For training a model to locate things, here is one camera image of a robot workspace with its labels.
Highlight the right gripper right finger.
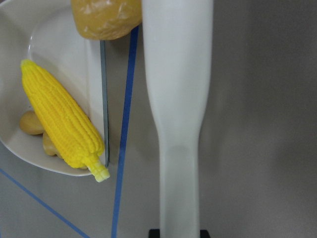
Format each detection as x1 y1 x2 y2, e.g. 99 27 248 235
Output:
200 230 210 238

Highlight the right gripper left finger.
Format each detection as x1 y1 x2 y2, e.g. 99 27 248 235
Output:
149 230 160 238

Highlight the yellow toy corn cob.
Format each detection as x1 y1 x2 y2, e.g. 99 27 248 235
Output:
20 59 110 182

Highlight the beige plastic dustpan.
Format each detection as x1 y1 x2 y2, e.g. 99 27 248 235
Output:
0 0 107 177

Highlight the tan toy ginger root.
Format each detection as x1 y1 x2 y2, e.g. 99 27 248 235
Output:
19 111 62 158

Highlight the beige hand brush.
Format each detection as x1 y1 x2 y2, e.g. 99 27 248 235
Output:
142 0 213 238

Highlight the brown toy potato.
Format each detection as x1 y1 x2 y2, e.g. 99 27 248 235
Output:
70 0 142 40

